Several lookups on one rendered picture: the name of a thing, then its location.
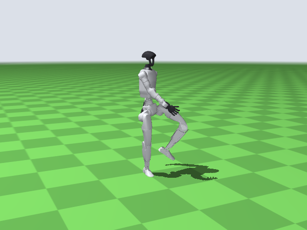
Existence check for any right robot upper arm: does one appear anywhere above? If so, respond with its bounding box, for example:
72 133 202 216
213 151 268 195
138 71 156 93

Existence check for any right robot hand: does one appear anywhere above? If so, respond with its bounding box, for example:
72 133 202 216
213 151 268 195
165 102 180 116

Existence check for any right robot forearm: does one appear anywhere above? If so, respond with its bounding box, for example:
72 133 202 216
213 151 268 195
149 89 168 108

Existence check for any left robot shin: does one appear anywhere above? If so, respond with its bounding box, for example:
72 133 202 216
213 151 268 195
165 128 188 152

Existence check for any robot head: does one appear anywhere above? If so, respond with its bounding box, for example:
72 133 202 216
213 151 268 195
142 51 156 70

